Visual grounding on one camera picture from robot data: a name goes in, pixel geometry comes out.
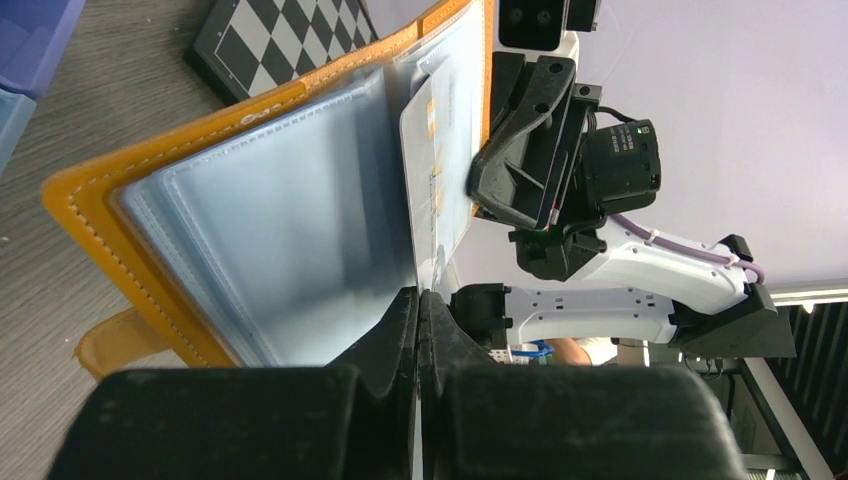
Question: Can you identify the orange leather card holder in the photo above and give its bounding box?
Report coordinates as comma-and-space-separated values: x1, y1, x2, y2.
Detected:
42, 1, 495, 379

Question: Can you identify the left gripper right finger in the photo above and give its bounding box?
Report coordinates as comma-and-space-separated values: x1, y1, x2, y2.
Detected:
419, 290, 504, 479

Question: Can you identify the white patterned credit card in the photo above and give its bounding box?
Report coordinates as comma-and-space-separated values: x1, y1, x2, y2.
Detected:
399, 59, 481, 291

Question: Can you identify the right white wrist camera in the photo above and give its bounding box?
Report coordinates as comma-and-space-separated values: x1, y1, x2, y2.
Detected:
493, 0, 602, 63

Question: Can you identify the blue purple three-drawer organizer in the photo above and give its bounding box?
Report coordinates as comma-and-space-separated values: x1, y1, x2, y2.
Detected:
1, 0, 86, 168

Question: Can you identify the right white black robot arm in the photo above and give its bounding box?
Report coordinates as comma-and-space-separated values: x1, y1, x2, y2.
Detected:
449, 52, 796, 361

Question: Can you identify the black white checkerboard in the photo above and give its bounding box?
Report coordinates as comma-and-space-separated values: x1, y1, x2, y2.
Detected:
184, 0, 378, 105

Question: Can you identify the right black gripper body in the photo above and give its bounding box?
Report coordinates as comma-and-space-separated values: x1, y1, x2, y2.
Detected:
466, 52, 602, 230

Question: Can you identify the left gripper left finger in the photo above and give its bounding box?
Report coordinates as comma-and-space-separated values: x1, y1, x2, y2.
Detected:
328, 287, 419, 479

